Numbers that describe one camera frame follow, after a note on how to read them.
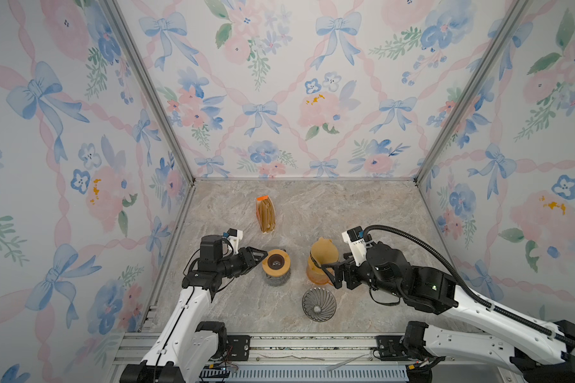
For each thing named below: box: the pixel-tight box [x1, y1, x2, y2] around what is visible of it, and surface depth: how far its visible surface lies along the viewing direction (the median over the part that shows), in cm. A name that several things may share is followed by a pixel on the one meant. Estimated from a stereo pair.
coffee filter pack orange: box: [255, 195, 277, 233], surface depth 102 cm
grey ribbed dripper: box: [301, 287, 338, 323], surface depth 80 cm
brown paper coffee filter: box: [309, 236, 340, 267], surface depth 81 cm
